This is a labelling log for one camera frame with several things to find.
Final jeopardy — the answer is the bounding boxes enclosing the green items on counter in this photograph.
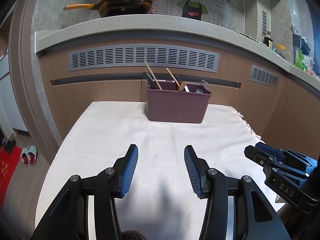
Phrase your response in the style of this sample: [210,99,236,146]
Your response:
[294,49,310,73]

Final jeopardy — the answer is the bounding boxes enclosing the black-handled brown spoon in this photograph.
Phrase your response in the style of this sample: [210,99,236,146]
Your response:
[142,72,159,89]

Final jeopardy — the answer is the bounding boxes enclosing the grey vent grille small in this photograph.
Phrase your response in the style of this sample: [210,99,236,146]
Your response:
[248,65,279,88]

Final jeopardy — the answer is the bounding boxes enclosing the black flat-handled spoon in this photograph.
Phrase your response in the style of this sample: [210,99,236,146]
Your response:
[184,85,190,92]

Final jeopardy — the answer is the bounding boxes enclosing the red floor mat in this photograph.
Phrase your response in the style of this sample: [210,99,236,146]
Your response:
[0,146,22,210]

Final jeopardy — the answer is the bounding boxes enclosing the yellow-lid jar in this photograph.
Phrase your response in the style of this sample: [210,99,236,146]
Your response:
[276,44,286,59]

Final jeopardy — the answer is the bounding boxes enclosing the kitchen countertop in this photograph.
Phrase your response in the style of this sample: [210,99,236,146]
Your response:
[34,14,319,90]

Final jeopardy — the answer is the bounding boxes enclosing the maroon utensil holder box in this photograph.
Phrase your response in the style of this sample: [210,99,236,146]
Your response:
[146,81,212,124]

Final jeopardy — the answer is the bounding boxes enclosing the pair of slippers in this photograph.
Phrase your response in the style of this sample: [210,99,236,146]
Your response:
[20,145,37,167]

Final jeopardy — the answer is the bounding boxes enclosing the white cabinet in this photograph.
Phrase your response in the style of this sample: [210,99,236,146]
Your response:
[0,54,28,132]

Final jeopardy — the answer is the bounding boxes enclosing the cream tablecloth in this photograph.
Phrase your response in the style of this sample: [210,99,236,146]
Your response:
[35,102,281,239]

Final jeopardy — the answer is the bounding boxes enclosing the yellow-handled frying pan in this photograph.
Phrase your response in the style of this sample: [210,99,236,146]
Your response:
[63,0,153,18]

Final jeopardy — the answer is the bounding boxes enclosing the brown wooden spoon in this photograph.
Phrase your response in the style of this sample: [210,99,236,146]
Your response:
[178,81,187,92]

